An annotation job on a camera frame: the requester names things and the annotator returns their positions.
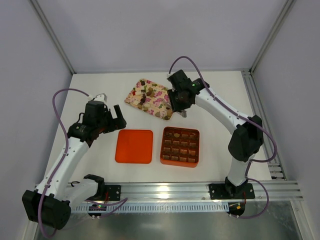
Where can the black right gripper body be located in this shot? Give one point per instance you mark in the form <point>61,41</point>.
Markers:
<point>176,106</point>

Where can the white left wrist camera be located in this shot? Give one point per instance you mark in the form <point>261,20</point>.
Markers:
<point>102,97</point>

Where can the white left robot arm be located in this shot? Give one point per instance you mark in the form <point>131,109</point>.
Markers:
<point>51,203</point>

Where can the orange chocolate box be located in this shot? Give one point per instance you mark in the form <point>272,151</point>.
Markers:
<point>182,151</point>

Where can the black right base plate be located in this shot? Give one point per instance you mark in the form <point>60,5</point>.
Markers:
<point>222,191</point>

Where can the metal tongs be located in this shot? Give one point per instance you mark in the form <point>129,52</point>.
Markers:
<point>183,113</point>

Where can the floral tray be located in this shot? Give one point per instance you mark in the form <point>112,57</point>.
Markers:
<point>152,98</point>

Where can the aluminium right side rail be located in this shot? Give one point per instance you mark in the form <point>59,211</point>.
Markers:
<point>276,169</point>

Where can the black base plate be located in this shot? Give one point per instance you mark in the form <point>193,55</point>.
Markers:
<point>112,192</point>
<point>222,191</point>

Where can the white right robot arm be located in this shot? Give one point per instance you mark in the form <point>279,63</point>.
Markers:
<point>246,134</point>

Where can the aluminium front rail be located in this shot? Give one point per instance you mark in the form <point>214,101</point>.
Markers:
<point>273,190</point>

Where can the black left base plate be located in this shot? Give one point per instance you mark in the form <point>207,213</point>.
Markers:
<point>112,192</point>

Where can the orange box lid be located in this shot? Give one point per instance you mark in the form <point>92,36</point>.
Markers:
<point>134,146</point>

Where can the slotted cable duct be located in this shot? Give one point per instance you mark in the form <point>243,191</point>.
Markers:
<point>153,207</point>

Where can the aluminium rail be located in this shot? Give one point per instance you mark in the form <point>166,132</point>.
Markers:
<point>273,190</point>
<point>276,169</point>

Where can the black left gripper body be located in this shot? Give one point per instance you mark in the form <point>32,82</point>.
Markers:
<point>113,120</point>

